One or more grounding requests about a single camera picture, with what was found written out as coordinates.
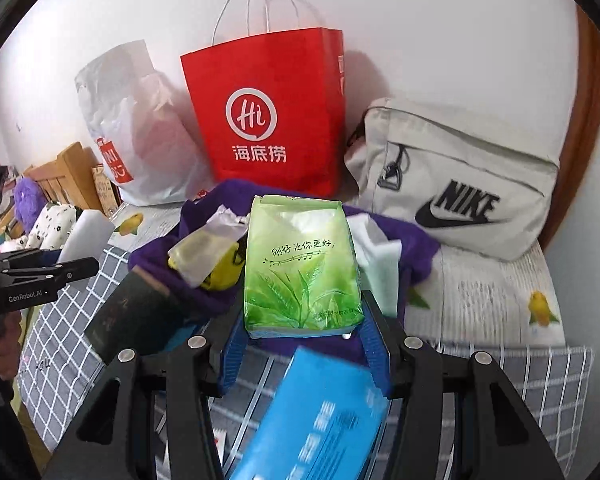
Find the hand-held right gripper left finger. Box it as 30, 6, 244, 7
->
42, 305, 248, 480

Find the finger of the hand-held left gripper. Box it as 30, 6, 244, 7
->
0, 247, 63, 273
5, 257, 101, 286

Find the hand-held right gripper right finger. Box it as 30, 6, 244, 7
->
360, 290, 566, 480

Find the light green tissue pack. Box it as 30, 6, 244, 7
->
243, 195, 365, 341

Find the person's left hand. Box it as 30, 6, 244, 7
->
0, 312, 25, 398

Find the white flower print pillow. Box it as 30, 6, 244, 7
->
22, 203, 78, 251

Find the purple plush toy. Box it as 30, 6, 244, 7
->
12, 177, 48, 231

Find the dark green box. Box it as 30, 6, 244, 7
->
85, 267, 206, 361

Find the patterned cardboard box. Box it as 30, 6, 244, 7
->
91, 165, 123, 216

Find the light wooden furniture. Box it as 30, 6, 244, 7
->
22, 142, 106, 211

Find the purple cloth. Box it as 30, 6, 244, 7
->
130, 180, 441, 356

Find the blue tissue pack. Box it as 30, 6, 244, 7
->
225, 345, 391, 480

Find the white mesh pouch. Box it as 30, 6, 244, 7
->
167, 220, 248, 286

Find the fruit print bed sheet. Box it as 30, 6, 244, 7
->
107, 205, 566, 348

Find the crumpled white tissue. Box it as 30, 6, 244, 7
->
207, 204, 251, 231

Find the white plastic shopping bag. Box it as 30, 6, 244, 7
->
75, 40, 216, 208

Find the grey checked blanket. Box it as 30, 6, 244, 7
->
15, 245, 596, 480

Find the beige canvas bag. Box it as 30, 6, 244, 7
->
344, 97, 563, 261

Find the red paper shopping bag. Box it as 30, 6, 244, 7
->
180, 0, 348, 198

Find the brown wooden headboard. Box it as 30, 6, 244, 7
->
540, 5, 600, 251

